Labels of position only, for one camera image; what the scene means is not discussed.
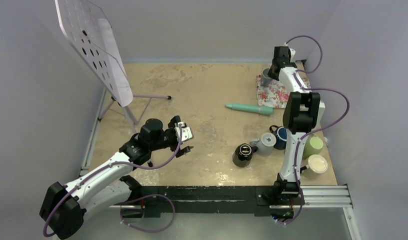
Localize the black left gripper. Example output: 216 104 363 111
149 116 192 157

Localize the black mug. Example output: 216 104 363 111
232 143 258 168

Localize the light grey mug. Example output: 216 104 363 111
250 132 277 157

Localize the grey mug with lettering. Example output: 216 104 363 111
260 68 273 87

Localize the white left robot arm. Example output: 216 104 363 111
39 115 194 240

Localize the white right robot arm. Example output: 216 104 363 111
268 46 321 204

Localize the dark blue mug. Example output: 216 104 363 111
269 125 287 150

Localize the green mug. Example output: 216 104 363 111
303 134 324 159

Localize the cream mug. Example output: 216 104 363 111
301 154 329 180

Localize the lilac tripod stand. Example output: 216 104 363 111
97 94 172 169

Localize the mint green tube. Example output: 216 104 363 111
225 103 274 116

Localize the floral tray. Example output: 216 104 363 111
255 74 315 110

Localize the perforated calibration board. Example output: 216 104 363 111
55 0 133 107

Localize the white box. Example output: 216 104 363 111
317 101 326 125

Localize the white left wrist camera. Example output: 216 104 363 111
175 122 194 142

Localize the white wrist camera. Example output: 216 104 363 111
175 122 194 142
284 43 296 62

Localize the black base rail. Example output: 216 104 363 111
117 185 303 219

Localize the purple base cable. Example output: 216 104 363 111
120 193 176 233

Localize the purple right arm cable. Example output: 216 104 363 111
285 35 351 186

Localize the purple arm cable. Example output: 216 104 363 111
285 35 351 186
42 124 185 238

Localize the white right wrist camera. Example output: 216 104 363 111
284 43 296 62

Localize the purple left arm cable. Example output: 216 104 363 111
42 124 185 238

